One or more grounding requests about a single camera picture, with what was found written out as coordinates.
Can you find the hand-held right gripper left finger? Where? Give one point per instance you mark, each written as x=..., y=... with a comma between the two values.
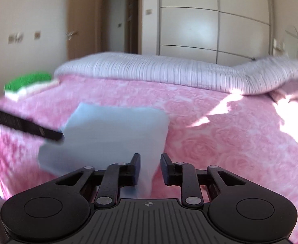
x=136, y=170

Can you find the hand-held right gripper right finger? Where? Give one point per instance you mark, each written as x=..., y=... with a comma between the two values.
x=165, y=170

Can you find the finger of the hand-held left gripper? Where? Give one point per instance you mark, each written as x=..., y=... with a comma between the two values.
x=51, y=133

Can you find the light blue knit sweater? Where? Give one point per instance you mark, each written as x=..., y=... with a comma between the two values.
x=113, y=132

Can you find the white folded cloth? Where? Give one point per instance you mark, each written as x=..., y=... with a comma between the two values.
x=34, y=89

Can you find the green folded cloth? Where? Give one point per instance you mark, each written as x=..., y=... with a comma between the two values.
x=28, y=81

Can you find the pink fluffy blanket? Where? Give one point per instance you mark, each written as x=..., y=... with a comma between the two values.
x=215, y=137

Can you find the wooden room door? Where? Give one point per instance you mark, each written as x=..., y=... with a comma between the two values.
x=84, y=20

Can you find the wooden hallway door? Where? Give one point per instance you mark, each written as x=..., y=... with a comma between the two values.
x=132, y=22

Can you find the cream wardrobe with sliding doors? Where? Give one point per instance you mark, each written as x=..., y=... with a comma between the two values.
x=202, y=25

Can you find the white bedside item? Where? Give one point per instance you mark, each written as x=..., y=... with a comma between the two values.
x=279, y=44

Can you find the double wall switch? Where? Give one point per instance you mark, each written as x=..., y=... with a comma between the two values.
x=15, y=38

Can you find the single wall switch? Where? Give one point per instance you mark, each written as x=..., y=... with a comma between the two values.
x=37, y=34

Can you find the small wall switch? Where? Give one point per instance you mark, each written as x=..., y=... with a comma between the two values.
x=148, y=12

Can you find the arched wall mirror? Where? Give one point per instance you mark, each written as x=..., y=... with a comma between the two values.
x=291, y=43

